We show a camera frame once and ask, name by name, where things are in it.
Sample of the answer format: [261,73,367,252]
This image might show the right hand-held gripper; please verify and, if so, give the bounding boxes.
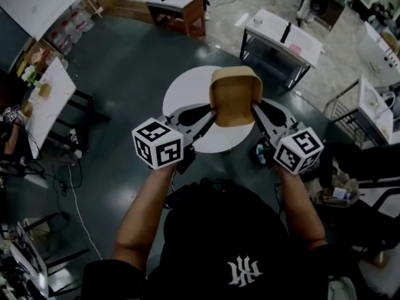
[252,99,324,176]

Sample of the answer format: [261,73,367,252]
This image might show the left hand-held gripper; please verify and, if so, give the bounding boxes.
[131,103,218,175]

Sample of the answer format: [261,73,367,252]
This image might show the brown cardboard container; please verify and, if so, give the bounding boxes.
[208,67,263,128]

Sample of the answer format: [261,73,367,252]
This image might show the person's right forearm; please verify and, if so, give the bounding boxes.
[274,164,328,250]

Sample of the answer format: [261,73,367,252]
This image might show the person's left forearm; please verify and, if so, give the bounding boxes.
[111,163,176,274]

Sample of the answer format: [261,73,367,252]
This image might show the white round table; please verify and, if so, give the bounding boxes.
[161,66,262,154]

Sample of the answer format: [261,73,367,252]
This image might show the blue bottle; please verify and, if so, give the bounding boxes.
[255,143,267,164]

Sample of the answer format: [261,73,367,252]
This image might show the black cylinder bottle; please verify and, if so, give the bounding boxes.
[279,22,293,44]

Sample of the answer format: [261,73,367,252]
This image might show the open cardboard box with items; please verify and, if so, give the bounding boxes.
[311,169,361,209]

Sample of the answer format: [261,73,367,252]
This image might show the white cart with metal rails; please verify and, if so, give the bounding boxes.
[324,74,395,150]

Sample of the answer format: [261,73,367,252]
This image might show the black framed desk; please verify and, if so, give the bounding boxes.
[321,140,400,249]

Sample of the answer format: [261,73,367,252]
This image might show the black chair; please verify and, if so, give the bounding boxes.
[46,89,113,156]

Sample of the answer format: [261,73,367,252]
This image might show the black cap with white logo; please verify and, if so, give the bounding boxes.
[146,179,329,300]

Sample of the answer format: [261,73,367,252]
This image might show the black round bin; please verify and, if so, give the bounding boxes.
[310,0,345,28]

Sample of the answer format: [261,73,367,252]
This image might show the white counter with black knobs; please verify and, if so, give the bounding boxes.
[363,19,400,86]

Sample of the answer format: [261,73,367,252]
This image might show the long white table black legs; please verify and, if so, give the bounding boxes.
[22,57,94,159]

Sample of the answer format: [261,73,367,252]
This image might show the wooden stool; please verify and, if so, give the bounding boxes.
[81,0,104,19]

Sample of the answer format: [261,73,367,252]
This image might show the group of clear water jugs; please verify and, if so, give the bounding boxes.
[47,7,95,56]

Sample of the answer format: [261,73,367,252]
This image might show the brown round bread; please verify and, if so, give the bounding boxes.
[19,101,34,118]
[37,82,53,99]

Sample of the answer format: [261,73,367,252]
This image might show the white flower bunch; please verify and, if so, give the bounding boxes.
[21,65,39,84]

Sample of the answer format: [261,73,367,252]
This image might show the black shirt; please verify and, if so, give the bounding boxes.
[82,244,378,300]

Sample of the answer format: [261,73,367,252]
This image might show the white partition board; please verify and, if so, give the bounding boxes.
[0,0,92,41]

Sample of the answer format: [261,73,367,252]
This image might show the cluttered white desk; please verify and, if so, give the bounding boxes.
[0,211,92,300]

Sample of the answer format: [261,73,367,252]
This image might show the white table with steel frame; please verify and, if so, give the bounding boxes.
[239,8,324,91]

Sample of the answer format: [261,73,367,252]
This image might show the black floor cables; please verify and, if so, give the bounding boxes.
[49,162,84,199]

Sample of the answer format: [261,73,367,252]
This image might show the white floor cable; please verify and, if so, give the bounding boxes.
[66,163,104,261]

